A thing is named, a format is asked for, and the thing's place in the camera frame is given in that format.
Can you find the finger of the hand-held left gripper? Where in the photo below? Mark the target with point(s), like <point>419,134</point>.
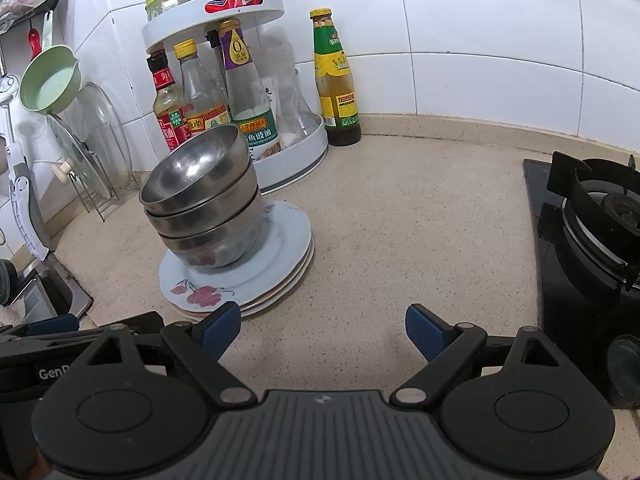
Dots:
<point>52,325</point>
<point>135,322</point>

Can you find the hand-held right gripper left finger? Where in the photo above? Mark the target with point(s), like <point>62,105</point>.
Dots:
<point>220,327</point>

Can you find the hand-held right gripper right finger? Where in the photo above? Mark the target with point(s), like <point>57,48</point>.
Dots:
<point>427,332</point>

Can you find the white floral plate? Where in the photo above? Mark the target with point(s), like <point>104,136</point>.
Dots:
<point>287,290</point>
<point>280,255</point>
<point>250,313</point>

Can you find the stainless steel bowl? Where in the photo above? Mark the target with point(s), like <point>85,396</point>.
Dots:
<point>220,245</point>
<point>200,160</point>
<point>215,215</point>

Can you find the steel sink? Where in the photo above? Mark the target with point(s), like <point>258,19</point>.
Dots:
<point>65,295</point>

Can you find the white plastic utensil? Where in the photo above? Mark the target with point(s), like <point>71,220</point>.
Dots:
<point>22,185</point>

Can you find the black gas stove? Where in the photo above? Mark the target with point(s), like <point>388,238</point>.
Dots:
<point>565,280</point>

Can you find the glass lid with cream knob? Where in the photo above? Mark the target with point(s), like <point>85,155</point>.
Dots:
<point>75,150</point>

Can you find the white two-tier spice rack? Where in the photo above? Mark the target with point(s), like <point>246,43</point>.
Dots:
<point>305,155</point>

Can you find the glass pot lid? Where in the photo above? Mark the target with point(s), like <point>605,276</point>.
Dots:
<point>110,130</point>

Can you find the purple label soy sauce bottle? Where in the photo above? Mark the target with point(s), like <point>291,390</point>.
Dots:
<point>250,110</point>

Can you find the red cap soy sauce bottle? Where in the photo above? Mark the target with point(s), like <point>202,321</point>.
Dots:
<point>167,105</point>

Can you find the clear container with paper label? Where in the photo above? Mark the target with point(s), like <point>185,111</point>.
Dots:
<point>270,95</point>

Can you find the green yellow label sauce bottle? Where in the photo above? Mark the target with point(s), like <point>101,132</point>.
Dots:
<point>340,110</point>

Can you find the green saucepan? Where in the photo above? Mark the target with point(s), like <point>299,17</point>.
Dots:
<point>47,85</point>

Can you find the yellow cap vinegar bottle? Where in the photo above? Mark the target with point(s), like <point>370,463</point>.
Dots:
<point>197,85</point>

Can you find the clear bottle with white neck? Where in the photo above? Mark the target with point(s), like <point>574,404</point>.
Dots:
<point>295,95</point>

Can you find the cluttered wall shelf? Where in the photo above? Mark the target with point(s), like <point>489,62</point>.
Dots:
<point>25,0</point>

